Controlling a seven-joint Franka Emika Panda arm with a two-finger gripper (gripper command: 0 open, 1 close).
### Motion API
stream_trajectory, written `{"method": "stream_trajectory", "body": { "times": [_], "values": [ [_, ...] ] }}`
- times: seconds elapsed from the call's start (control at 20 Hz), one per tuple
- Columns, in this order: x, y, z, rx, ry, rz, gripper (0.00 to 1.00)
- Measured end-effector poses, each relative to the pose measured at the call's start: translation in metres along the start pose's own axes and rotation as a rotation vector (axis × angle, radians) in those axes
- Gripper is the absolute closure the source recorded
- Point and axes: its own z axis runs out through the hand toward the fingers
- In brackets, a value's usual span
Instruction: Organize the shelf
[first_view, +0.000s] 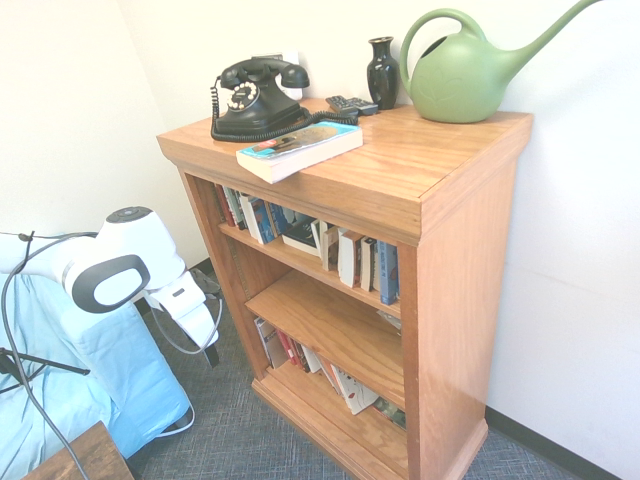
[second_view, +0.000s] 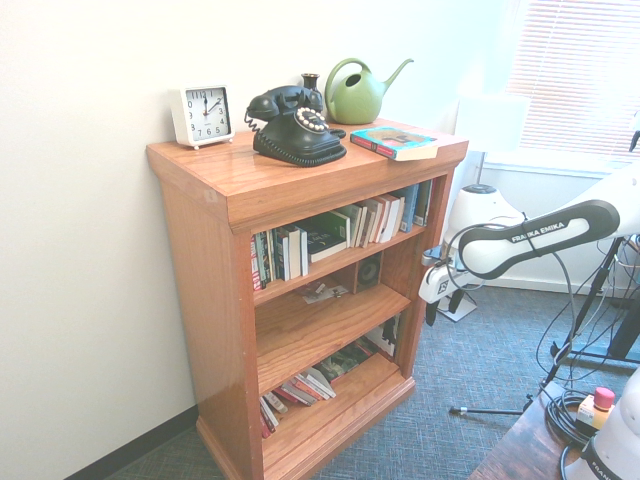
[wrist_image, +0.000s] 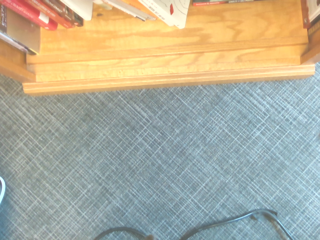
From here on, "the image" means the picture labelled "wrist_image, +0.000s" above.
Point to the white rounded object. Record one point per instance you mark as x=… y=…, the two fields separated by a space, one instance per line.
x=2 y=190

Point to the plain white book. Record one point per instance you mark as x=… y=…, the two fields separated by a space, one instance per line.
x=82 y=8

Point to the grey brown cover book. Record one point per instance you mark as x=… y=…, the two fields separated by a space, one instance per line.
x=20 y=30

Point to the dark brown spine book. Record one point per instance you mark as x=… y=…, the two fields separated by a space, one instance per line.
x=75 y=18

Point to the white black cover book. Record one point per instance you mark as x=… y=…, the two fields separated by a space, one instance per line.
x=312 y=12

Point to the orange red spine book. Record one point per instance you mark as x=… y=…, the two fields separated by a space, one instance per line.
x=58 y=15

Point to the white book with red mark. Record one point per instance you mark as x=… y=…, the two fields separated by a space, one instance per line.
x=175 y=17

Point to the wooden bookshelf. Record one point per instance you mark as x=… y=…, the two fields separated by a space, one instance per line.
x=160 y=50

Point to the thin white grey book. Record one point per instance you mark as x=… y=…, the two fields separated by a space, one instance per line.
x=130 y=12

